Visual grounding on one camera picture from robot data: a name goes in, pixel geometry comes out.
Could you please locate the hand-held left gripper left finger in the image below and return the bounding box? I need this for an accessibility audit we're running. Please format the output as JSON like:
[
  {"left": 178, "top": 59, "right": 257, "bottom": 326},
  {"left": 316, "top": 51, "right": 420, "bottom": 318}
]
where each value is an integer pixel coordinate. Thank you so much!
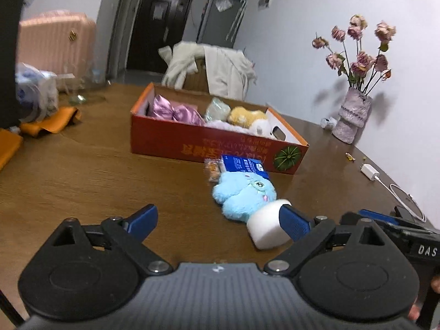
[{"left": 51, "top": 204, "right": 174, "bottom": 277}]

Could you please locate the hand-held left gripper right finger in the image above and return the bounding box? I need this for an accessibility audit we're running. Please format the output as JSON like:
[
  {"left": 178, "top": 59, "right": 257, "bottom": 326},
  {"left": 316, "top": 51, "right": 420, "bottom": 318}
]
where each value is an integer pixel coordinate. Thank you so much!
[{"left": 263, "top": 204, "right": 386, "bottom": 277}]

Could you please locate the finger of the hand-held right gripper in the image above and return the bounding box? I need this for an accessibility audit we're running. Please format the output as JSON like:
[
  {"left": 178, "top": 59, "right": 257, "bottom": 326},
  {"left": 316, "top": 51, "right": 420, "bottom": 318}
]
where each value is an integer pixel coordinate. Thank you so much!
[{"left": 341, "top": 209, "right": 440, "bottom": 237}]

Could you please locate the white sponge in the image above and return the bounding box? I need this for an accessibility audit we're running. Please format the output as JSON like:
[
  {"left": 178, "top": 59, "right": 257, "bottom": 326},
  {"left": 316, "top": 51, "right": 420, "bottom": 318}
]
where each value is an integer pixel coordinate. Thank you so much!
[{"left": 246, "top": 197, "right": 296, "bottom": 250}]

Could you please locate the blue plush toy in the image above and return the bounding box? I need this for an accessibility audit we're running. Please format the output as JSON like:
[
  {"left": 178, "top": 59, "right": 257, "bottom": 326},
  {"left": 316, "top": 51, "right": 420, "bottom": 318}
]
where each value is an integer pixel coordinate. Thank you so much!
[{"left": 212, "top": 172, "right": 277, "bottom": 222}]

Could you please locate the orange cardboard box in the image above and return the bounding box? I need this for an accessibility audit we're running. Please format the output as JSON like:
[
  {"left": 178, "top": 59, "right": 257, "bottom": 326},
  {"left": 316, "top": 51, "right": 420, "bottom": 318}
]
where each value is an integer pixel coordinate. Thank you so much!
[{"left": 130, "top": 82, "right": 309, "bottom": 176}]

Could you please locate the yellow and white plush toy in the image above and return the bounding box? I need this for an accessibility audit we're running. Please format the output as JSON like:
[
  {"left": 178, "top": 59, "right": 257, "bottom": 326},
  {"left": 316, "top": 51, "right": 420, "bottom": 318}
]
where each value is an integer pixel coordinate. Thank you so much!
[{"left": 227, "top": 106, "right": 277, "bottom": 140}]

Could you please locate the person's right hand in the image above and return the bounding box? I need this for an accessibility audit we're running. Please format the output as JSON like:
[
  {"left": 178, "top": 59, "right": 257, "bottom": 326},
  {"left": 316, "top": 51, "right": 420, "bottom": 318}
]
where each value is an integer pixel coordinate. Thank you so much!
[{"left": 408, "top": 275, "right": 440, "bottom": 321}]

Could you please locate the blue packet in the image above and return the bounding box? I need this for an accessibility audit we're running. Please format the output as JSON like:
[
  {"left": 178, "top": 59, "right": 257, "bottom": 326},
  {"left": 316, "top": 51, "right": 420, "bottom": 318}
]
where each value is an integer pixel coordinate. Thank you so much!
[{"left": 220, "top": 155, "right": 272, "bottom": 179}]

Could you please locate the orange snack packet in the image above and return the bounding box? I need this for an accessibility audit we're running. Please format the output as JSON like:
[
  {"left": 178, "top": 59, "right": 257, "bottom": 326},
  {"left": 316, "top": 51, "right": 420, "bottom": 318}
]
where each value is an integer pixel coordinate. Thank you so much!
[{"left": 204, "top": 158, "right": 222, "bottom": 183}]

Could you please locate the mottled purple vase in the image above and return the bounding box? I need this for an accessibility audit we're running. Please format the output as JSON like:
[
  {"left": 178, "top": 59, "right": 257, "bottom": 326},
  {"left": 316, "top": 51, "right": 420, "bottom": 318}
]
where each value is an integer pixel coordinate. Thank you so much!
[{"left": 332, "top": 87, "right": 373, "bottom": 144}]

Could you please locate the pink satin pouch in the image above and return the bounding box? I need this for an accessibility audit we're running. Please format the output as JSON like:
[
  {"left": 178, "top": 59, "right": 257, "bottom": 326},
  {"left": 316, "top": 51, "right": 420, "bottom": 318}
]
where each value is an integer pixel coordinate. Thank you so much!
[
  {"left": 147, "top": 95, "right": 174, "bottom": 121},
  {"left": 172, "top": 105, "right": 207, "bottom": 127}
]

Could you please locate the pale pink fluffy toy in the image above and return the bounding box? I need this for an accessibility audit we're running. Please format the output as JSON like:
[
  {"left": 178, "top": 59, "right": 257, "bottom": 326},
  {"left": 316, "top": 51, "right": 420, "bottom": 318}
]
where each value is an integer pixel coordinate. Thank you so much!
[{"left": 206, "top": 120, "right": 250, "bottom": 133}]

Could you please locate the orange cloth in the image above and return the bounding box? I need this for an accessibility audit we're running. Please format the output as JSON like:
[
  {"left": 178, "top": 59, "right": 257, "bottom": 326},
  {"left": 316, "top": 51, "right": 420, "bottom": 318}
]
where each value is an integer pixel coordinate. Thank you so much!
[{"left": 19, "top": 106, "right": 82, "bottom": 138}]

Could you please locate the clear glass vessel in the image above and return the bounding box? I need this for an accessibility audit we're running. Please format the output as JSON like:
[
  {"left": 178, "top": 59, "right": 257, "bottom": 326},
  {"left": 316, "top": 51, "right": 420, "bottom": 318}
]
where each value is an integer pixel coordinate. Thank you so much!
[{"left": 67, "top": 60, "right": 107, "bottom": 105}]

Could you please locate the dried pink flower bouquet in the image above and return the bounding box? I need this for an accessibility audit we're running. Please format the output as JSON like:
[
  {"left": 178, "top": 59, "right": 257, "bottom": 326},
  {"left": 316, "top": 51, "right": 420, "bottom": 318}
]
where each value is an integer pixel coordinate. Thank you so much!
[{"left": 312, "top": 14, "right": 397, "bottom": 97}]

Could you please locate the wooden chair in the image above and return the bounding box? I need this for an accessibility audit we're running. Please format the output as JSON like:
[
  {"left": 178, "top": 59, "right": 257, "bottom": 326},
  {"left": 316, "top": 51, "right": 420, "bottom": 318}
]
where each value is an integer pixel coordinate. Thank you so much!
[{"left": 184, "top": 60, "right": 210, "bottom": 93}]

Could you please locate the orange pad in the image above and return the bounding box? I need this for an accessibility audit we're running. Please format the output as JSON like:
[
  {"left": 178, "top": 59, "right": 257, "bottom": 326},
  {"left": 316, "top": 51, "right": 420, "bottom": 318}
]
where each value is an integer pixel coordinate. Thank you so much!
[{"left": 0, "top": 128, "right": 24, "bottom": 171}]

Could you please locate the white hooded garment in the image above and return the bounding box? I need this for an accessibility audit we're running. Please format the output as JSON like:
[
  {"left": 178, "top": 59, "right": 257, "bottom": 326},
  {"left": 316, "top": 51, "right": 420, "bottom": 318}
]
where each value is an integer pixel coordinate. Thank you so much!
[{"left": 204, "top": 45, "right": 257, "bottom": 101}]

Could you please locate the cream garment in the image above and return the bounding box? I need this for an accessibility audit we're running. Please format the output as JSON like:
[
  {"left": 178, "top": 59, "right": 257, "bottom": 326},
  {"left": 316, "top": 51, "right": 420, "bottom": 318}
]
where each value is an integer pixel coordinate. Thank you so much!
[{"left": 158, "top": 41, "right": 207, "bottom": 90}]

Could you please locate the filled plastic bag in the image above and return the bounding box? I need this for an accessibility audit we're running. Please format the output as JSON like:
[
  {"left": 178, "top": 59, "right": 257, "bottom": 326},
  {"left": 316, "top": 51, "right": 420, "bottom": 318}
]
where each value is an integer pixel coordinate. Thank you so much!
[{"left": 15, "top": 62, "right": 59, "bottom": 121}]

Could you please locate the dark door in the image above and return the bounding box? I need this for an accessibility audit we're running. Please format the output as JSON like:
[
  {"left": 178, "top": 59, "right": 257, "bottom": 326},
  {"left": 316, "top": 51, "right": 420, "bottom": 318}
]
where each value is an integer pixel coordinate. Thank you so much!
[{"left": 126, "top": 0, "right": 195, "bottom": 74}]

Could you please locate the pink suitcase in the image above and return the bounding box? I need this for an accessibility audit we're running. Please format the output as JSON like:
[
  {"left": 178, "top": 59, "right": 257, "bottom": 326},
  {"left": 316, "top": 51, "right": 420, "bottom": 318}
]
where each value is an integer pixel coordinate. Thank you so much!
[{"left": 17, "top": 12, "right": 97, "bottom": 79}]

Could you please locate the grey refrigerator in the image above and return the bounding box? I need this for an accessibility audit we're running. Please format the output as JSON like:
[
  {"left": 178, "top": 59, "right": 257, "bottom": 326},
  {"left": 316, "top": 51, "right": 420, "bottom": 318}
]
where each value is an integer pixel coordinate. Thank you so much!
[{"left": 197, "top": 0, "right": 246, "bottom": 50}]

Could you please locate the white charger cable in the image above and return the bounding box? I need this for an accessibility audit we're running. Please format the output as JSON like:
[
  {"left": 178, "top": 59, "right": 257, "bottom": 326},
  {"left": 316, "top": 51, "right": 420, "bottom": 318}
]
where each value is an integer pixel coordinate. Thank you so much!
[{"left": 376, "top": 175, "right": 427, "bottom": 223}]

